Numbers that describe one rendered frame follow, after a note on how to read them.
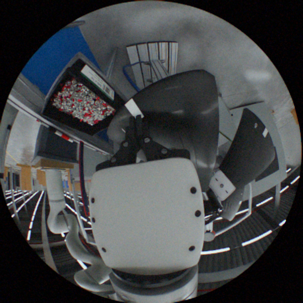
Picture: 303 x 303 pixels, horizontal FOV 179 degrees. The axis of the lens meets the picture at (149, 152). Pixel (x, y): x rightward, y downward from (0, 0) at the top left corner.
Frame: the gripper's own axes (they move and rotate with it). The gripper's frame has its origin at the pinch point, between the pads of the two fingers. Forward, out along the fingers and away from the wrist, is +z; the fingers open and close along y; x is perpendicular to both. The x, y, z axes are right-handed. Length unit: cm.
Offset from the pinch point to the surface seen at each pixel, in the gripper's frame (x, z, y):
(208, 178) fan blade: -7.2, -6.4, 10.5
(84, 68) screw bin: 10.1, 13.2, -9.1
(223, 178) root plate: -18.3, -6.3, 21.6
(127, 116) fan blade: 0.2, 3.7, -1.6
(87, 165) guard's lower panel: -82, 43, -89
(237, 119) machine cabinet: -103, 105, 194
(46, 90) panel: 13.0, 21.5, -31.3
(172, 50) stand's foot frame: 9, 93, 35
